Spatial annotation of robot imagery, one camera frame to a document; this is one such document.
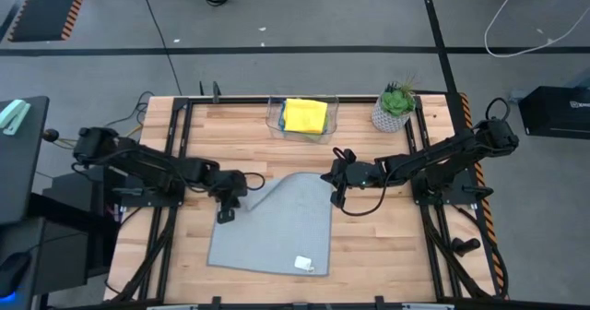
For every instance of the yellow microfiber towel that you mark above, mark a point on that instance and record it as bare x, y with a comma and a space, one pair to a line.
304, 116

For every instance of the grey microfiber towel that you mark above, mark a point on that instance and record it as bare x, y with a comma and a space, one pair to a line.
276, 227

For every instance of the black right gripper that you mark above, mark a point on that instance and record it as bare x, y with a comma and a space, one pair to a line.
359, 175

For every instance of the black round knob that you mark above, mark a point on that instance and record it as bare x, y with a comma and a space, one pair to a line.
51, 135

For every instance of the mint green stapler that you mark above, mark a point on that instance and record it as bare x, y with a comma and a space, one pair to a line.
14, 116

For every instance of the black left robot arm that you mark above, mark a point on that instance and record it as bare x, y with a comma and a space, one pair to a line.
152, 162

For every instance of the black equipment case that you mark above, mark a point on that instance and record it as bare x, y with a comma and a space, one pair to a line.
558, 116

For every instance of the black mat with orange stripes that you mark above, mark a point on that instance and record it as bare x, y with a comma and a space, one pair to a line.
46, 5

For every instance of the black aluminium table frame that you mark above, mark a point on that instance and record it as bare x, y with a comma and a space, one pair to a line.
230, 99

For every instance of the orange black hazard tape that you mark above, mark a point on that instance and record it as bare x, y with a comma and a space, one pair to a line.
464, 111

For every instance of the clear plastic bin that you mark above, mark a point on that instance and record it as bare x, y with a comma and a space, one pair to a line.
272, 102

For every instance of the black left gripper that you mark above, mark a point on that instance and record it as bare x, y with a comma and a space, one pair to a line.
230, 185

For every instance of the black control box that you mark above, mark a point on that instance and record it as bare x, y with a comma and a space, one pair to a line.
69, 194

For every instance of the black side desk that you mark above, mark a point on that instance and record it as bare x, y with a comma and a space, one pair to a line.
18, 171

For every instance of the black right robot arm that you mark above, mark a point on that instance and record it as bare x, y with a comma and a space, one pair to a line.
442, 155

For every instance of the black mouse with blue light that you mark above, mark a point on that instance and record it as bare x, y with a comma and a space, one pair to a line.
14, 268

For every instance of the blue microfiber towel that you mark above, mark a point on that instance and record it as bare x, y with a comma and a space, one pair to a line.
281, 123

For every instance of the succulent in white patterned pot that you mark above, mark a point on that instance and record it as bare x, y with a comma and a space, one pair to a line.
394, 104

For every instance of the black clamp posts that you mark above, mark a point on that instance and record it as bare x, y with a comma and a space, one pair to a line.
215, 91

